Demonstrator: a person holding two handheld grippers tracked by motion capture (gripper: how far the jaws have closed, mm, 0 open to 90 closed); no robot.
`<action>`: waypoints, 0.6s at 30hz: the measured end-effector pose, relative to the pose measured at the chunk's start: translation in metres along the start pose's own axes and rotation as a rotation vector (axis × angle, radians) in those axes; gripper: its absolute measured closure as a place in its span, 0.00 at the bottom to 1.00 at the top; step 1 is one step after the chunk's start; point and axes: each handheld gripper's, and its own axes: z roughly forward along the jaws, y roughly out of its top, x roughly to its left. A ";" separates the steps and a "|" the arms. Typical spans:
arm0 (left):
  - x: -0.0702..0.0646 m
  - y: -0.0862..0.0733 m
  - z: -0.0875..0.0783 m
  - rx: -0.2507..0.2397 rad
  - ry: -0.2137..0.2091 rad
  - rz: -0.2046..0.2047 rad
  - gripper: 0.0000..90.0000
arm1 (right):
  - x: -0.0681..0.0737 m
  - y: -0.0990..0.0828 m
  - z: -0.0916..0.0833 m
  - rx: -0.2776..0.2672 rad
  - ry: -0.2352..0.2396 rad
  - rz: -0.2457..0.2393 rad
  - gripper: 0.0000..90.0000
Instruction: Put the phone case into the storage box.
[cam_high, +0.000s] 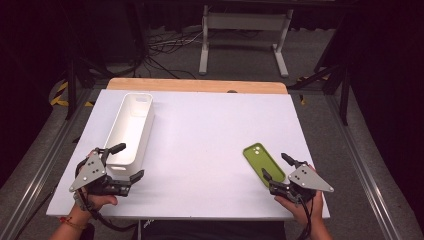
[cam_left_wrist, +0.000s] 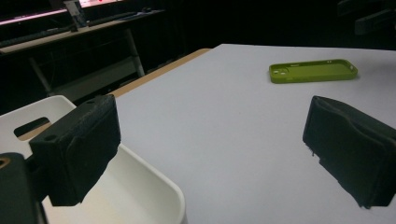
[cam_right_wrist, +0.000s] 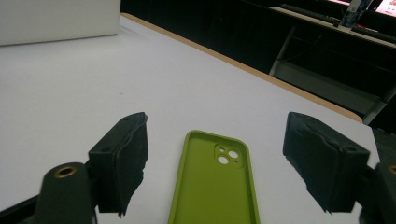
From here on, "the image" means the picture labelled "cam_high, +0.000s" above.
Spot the white plastic storage bin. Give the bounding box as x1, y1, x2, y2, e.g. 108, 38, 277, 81
101, 92, 156, 177

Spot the yellow black floor tape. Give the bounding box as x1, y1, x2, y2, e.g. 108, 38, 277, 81
297, 74, 332, 106
49, 81, 95, 108

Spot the wooden table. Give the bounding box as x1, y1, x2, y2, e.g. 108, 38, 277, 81
106, 77, 289, 95

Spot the left hand-held gripper cable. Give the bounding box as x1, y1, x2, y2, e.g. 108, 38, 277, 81
74, 189, 140, 233

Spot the green phone case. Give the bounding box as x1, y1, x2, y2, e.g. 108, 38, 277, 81
242, 142, 287, 189

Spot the white board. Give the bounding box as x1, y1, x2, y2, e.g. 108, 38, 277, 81
46, 88, 331, 221

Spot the person's left hand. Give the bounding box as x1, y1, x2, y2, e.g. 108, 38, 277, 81
71, 149, 119, 218

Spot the red string bracelet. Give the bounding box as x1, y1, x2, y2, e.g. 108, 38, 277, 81
58, 216, 88, 232

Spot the person's dark clothing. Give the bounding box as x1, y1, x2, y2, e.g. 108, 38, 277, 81
131, 218, 288, 240

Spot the bundle of floor cables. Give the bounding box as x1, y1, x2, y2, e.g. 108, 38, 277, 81
143, 29, 205, 80

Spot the person's right hand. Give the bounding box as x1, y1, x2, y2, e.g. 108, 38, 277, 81
274, 163, 325, 226

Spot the white metal stand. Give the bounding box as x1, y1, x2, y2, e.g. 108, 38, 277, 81
198, 4, 295, 79

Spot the hand-held gripper cable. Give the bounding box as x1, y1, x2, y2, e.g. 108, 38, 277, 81
295, 196, 316, 240
74, 189, 140, 233

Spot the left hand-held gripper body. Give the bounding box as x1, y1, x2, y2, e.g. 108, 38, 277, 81
69, 147, 133, 198

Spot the aluminium floor rail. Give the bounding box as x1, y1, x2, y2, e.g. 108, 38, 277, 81
324, 94, 424, 240
0, 87, 98, 240

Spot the right hand-held gripper cable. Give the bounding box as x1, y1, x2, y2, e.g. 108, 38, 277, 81
295, 196, 316, 240

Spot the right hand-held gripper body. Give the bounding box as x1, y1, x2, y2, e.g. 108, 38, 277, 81
268, 161, 335, 204

